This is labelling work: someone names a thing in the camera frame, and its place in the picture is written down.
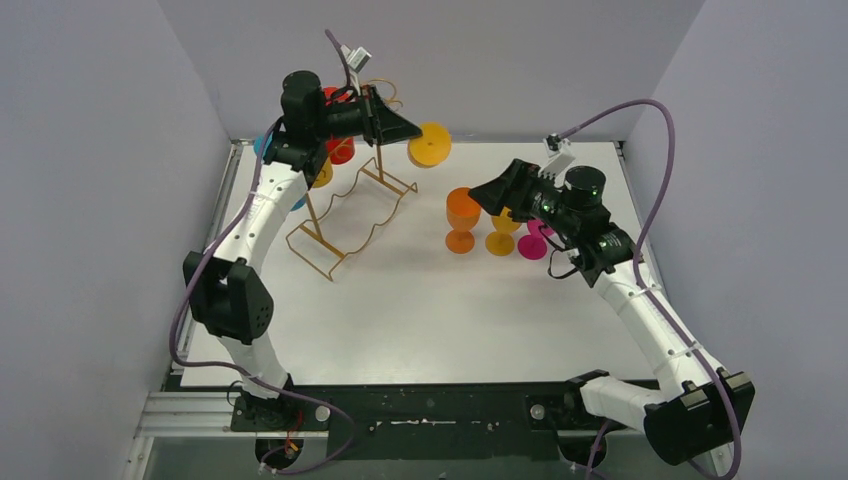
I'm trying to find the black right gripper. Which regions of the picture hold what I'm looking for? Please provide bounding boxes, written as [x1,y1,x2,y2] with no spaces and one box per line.
[471,158,581,236]

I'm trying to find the orange wine glass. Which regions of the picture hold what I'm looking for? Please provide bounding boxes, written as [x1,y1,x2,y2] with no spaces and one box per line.
[445,187,481,254]

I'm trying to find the red wine glass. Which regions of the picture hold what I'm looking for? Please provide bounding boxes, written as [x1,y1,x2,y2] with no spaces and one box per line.
[323,86,355,165]

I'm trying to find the pink wine glass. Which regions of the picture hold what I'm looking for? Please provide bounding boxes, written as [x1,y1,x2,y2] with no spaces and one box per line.
[517,219,553,261]

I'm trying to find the yellow wine glass row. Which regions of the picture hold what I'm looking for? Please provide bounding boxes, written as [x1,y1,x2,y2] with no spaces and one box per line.
[311,158,333,189]

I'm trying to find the blue wine glass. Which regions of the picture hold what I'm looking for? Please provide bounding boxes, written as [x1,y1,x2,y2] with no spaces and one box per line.
[253,135,306,211]

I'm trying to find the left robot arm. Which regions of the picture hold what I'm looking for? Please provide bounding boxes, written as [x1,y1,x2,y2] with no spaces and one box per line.
[181,70,422,431]

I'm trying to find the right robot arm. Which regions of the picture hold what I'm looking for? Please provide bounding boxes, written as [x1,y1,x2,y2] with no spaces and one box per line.
[469,159,755,477]

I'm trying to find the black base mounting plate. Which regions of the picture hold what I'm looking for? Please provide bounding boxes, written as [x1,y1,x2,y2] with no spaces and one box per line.
[230,382,603,463]

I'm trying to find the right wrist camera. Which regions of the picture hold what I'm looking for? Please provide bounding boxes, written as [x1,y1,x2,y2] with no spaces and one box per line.
[538,134,576,181]

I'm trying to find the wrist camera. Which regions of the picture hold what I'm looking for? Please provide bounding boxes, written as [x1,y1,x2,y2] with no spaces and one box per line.
[538,134,576,181]
[346,46,372,94]

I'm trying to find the gold wire glass rack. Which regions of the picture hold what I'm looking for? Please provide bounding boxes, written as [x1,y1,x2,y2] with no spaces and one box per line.
[285,140,419,282]

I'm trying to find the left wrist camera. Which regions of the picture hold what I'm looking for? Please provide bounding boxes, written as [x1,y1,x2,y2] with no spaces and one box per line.
[346,46,372,94]

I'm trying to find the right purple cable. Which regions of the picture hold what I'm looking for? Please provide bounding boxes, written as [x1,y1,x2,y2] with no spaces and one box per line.
[556,99,743,480]

